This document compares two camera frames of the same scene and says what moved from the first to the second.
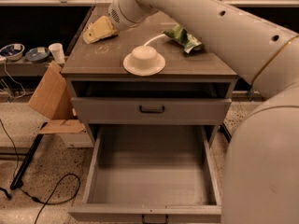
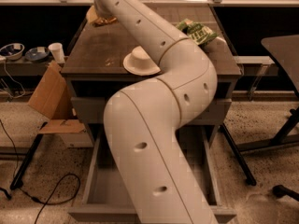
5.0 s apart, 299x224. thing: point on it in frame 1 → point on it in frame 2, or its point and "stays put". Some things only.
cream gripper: x=117 y=16 → x=99 y=11
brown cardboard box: x=52 y=100 stays put
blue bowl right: x=37 y=54 stays put
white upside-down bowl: x=144 y=61 stays put
